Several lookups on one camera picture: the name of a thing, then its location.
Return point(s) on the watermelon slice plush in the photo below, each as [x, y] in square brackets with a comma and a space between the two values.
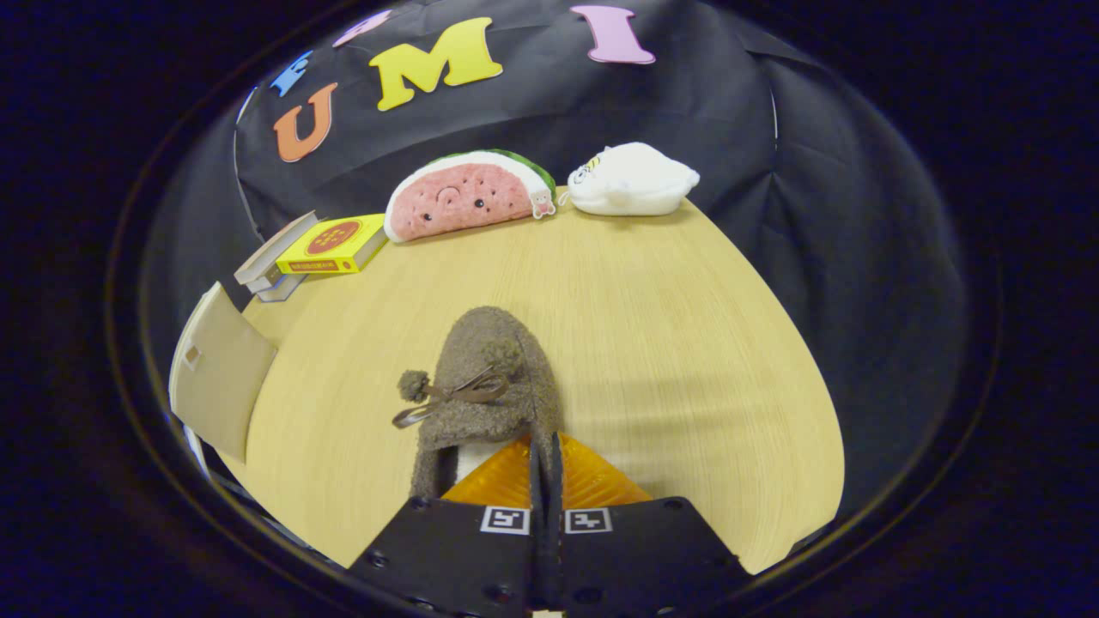
[468, 197]

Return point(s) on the brown fuzzy shoe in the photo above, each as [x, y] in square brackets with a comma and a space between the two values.
[489, 335]

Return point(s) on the yellow book with red circle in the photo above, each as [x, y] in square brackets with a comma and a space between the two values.
[361, 245]

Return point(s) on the white plush toy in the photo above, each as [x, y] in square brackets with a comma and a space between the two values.
[635, 180]

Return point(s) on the blue book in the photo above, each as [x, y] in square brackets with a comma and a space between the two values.
[283, 288]

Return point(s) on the beige book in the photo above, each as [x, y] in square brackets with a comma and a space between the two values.
[275, 249]

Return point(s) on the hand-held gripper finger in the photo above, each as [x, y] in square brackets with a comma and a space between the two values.
[556, 493]
[535, 493]

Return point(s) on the black backdrop cloth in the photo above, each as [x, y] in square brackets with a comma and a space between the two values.
[730, 112]

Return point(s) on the beige fabric storage box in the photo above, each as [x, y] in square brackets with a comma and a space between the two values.
[223, 378]

